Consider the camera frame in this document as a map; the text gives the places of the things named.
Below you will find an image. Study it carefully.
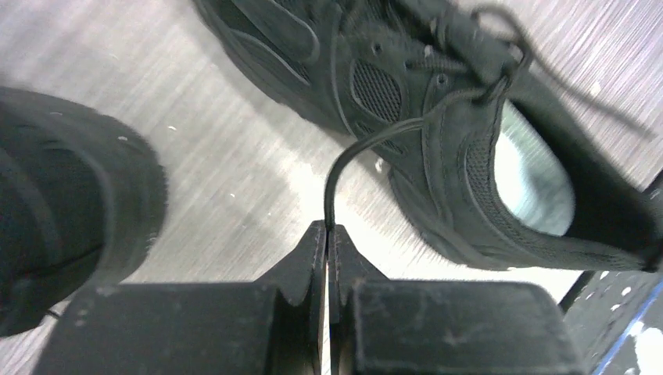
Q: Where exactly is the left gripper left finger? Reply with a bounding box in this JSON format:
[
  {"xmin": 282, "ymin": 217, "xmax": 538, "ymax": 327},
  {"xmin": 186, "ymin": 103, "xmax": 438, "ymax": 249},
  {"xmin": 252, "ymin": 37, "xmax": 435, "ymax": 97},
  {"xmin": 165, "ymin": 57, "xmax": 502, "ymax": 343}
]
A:
[{"xmin": 34, "ymin": 221, "xmax": 326, "ymax": 374}]

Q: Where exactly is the black shoelace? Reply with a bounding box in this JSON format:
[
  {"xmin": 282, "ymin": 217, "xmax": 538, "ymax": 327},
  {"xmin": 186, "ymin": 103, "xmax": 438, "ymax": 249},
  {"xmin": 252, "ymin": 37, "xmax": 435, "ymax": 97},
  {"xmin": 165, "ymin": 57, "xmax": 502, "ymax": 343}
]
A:
[{"xmin": 323, "ymin": 4, "xmax": 654, "ymax": 233}]

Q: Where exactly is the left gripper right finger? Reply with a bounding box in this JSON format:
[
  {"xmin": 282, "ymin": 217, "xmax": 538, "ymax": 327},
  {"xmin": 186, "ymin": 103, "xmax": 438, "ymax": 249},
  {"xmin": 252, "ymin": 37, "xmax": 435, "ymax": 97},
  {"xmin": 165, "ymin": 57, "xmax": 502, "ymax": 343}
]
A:
[{"xmin": 328, "ymin": 226, "xmax": 586, "ymax": 374}]

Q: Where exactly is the black shoe with laces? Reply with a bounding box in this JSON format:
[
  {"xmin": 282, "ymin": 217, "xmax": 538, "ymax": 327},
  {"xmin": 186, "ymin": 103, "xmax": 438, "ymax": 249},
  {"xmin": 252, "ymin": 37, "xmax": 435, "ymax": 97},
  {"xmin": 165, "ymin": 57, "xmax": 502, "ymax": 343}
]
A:
[{"xmin": 196, "ymin": 1, "xmax": 662, "ymax": 272}]

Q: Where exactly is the black shoe tied left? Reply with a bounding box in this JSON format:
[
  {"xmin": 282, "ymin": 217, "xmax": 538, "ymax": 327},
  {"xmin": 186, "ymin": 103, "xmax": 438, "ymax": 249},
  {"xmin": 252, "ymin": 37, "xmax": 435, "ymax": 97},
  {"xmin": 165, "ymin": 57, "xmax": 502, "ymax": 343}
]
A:
[{"xmin": 1, "ymin": 87, "xmax": 167, "ymax": 337}]

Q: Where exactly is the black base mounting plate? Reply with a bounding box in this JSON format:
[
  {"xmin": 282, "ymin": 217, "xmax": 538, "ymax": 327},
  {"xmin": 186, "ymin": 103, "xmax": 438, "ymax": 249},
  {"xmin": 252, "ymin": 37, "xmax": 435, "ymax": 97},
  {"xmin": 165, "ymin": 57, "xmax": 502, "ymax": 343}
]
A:
[{"xmin": 559, "ymin": 271, "xmax": 662, "ymax": 375}]

